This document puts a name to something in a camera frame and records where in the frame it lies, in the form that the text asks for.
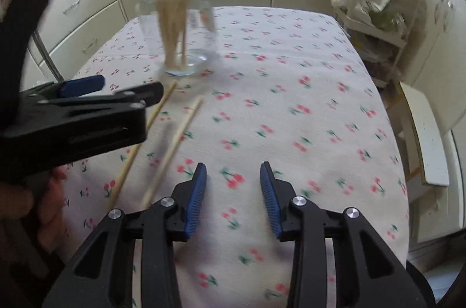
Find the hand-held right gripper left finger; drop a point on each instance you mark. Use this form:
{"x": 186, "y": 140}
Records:
{"x": 194, "y": 200}

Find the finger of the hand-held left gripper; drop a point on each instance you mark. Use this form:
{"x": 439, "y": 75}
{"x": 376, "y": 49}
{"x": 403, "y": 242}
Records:
{"x": 142, "y": 93}
{"x": 82, "y": 85}

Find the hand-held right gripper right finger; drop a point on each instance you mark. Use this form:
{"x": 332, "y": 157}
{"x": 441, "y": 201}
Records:
{"x": 269, "y": 200}

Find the wooden chopstick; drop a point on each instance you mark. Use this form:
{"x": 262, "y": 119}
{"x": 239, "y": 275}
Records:
{"x": 127, "y": 162}
{"x": 182, "y": 127}

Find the bundle of chopsticks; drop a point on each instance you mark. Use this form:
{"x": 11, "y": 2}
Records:
{"x": 171, "y": 20}

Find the clear glass jar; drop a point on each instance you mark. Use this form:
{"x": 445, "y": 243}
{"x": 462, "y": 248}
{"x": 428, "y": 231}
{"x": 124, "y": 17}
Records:
{"x": 205, "y": 24}

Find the person's left hand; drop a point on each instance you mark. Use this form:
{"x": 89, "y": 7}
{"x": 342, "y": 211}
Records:
{"x": 52, "y": 206}

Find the chrome metal pole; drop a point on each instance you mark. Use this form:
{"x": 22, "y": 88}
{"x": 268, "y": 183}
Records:
{"x": 45, "y": 53}

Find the cream drawer cabinet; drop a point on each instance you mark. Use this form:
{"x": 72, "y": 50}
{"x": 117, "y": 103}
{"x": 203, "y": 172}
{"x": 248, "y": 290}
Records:
{"x": 87, "y": 24}

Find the cherry print tablecloth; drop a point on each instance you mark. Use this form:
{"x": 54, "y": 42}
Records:
{"x": 291, "y": 75}

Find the white wooden chair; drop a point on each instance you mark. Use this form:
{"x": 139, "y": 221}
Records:
{"x": 426, "y": 133}

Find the white shelf rack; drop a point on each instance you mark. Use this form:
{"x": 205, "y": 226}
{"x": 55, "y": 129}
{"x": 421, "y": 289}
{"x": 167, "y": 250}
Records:
{"x": 378, "y": 34}

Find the cream kitchen cabinet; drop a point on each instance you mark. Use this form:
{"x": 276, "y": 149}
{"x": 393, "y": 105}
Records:
{"x": 440, "y": 38}

